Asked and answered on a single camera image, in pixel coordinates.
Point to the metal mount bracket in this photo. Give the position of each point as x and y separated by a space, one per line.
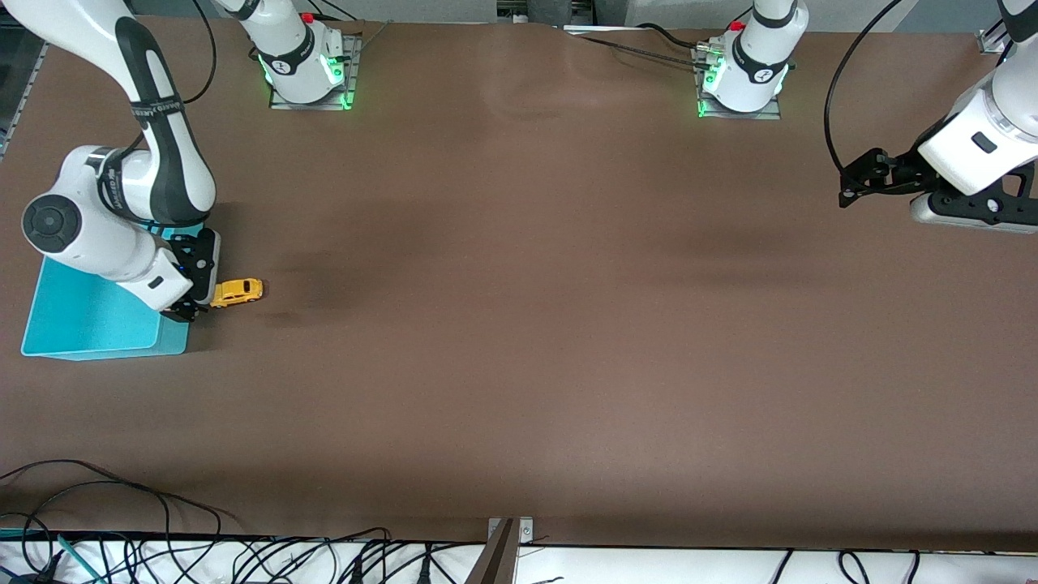
499 560

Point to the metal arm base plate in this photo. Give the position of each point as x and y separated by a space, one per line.
762 115
351 57

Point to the turquoise plastic bin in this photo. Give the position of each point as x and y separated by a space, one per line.
89 324

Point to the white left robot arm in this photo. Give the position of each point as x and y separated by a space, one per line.
973 154

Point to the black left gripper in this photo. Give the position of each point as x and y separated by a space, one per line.
902 171

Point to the yellow beetle toy car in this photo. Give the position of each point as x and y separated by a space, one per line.
239 292

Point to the silver metal bar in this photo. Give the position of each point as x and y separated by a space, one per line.
600 29

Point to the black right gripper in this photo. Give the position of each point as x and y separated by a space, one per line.
201 258

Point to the grey metal clamp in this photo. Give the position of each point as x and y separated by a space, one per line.
991 40

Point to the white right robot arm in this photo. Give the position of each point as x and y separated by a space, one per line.
89 235

